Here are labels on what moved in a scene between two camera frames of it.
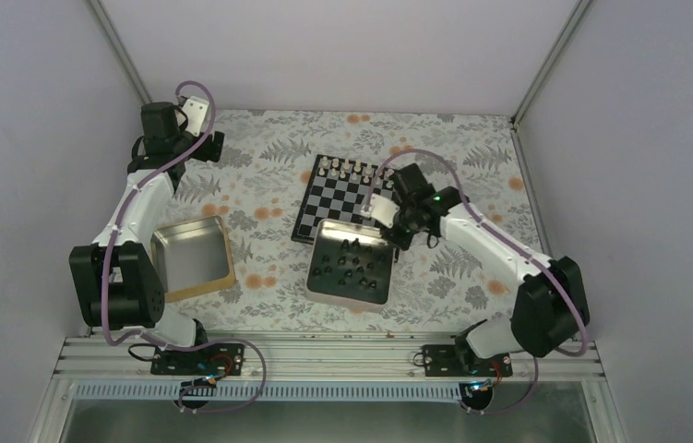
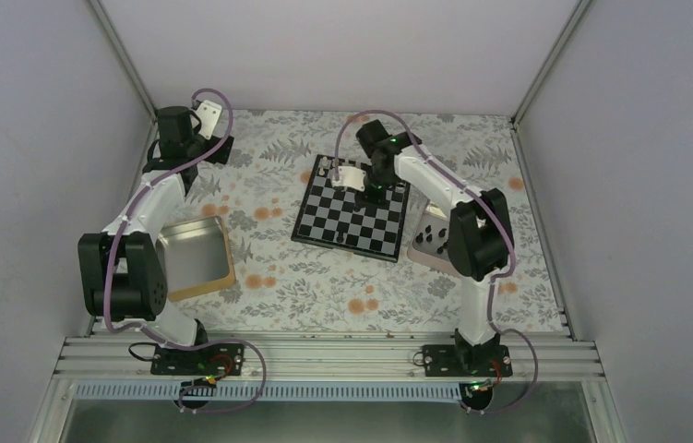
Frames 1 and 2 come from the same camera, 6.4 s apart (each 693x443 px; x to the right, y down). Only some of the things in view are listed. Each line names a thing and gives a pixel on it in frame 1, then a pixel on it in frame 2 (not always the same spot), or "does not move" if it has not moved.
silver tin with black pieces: [351, 266] -> [428, 244]
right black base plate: [454, 360] does not move
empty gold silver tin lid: [193, 257] does not move
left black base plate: [202, 361] does not move
